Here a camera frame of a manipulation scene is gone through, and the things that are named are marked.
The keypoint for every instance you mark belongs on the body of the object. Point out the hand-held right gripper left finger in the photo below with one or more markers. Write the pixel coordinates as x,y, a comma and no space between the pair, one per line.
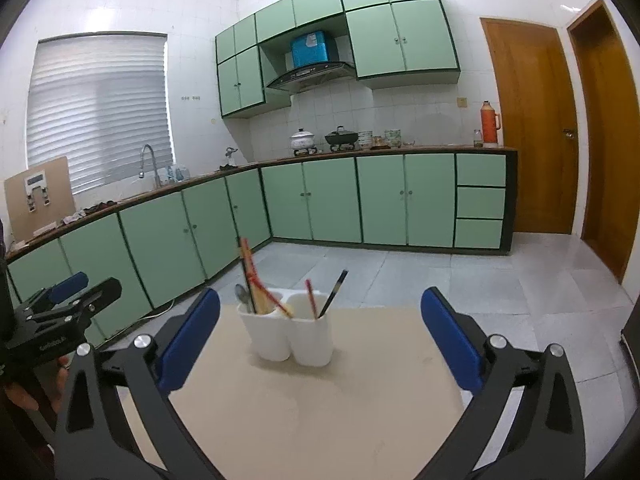
192,332

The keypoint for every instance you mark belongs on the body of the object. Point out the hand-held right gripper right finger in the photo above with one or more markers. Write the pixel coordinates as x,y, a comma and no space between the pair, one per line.
450,335

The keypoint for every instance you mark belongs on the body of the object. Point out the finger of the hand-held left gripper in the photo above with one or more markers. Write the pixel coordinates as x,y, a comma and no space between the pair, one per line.
70,284
105,292

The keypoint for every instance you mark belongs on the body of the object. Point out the black chopstick with gold band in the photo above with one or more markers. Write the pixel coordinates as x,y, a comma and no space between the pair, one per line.
247,287
335,290

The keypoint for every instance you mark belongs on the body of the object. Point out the white utensil holder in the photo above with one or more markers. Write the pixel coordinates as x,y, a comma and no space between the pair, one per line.
312,342
267,337

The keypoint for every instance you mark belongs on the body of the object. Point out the red floral chopstick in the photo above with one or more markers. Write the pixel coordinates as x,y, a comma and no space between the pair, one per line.
267,300
245,250
256,280

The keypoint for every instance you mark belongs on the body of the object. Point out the red label wooden chopstick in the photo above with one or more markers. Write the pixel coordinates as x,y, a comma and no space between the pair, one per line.
311,300

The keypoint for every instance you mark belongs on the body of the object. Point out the person's left hand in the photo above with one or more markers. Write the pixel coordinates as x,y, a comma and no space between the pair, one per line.
22,397

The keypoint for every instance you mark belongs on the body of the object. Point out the metal spoon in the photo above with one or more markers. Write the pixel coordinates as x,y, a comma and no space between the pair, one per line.
241,294

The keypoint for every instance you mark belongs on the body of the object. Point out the brown cardboard board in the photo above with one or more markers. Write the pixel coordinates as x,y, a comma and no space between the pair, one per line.
55,190

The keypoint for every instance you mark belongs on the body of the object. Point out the white device on board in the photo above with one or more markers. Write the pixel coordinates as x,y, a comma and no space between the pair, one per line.
36,179

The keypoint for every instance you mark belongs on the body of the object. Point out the metal kitchen faucet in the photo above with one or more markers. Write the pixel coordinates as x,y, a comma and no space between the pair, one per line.
156,172

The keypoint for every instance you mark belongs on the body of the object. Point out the white window blind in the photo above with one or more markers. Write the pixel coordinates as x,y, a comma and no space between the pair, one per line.
100,110

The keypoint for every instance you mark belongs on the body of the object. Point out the green lower kitchen cabinets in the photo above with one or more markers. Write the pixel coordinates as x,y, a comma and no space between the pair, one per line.
330,200

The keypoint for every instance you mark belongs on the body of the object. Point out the small glass jar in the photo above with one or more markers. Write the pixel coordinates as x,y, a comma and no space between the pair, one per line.
477,137

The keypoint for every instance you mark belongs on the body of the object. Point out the glass jars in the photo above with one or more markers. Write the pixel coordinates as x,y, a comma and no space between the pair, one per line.
393,136

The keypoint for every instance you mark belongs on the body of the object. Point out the orange thermos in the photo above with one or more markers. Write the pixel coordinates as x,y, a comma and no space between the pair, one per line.
489,125

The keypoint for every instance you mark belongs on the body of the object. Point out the stack of bowls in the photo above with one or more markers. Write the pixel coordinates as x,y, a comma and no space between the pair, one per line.
365,139

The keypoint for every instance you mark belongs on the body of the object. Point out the wooden door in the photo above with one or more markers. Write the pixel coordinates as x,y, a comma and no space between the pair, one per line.
530,135
610,160

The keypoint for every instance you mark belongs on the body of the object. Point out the white cooking pot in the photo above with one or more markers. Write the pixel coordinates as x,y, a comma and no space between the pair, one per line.
302,140

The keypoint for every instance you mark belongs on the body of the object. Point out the black wok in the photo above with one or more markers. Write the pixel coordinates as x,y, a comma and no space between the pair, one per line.
341,137

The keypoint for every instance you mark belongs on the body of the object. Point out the black range hood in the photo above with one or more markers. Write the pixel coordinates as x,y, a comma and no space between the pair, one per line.
310,76

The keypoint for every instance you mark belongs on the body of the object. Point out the blue box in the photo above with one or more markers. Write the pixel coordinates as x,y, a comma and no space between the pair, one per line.
310,50

